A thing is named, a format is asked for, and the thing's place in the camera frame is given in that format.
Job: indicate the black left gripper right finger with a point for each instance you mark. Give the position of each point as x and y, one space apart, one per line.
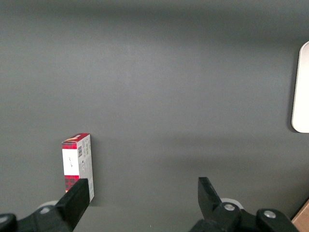
208 198

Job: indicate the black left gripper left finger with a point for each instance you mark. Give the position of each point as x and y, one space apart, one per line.
72 205

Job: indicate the light wooden drawer cabinet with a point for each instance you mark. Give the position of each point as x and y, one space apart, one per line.
303 218

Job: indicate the red plaid cardboard box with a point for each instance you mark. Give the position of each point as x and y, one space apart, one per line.
71 159

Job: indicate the white plastic tray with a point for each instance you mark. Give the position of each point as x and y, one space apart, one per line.
301 91

